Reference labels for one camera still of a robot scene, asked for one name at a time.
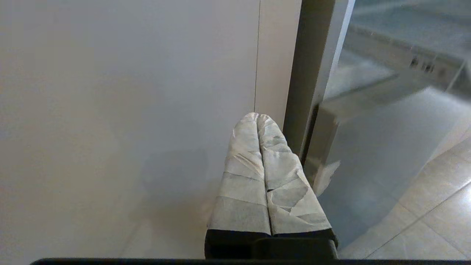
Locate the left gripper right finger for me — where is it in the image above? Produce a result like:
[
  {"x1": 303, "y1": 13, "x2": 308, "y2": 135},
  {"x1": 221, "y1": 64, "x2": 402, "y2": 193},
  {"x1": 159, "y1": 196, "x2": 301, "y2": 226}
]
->
[{"x1": 254, "y1": 114, "x2": 338, "y2": 260}]

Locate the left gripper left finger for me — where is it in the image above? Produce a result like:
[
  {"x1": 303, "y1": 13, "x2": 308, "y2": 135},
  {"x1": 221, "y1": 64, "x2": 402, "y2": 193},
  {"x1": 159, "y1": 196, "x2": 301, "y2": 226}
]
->
[{"x1": 205, "y1": 112, "x2": 272, "y2": 259}]

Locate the stainless steel fridge door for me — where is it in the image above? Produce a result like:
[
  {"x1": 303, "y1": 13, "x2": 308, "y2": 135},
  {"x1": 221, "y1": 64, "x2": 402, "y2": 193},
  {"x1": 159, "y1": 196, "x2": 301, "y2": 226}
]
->
[{"x1": 283, "y1": 0, "x2": 471, "y2": 249}]

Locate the white cabinet door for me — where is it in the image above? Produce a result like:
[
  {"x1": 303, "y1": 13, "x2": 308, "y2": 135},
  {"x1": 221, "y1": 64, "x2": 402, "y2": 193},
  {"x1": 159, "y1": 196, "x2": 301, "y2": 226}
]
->
[{"x1": 0, "y1": 0, "x2": 261, "y2": 265}]

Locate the narrow white cabinet panel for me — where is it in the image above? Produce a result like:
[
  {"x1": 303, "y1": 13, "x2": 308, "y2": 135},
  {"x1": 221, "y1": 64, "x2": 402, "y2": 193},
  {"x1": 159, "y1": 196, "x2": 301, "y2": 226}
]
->
[{"x1": 255, "y1": 0, "x2": 303, "y2": 130}]

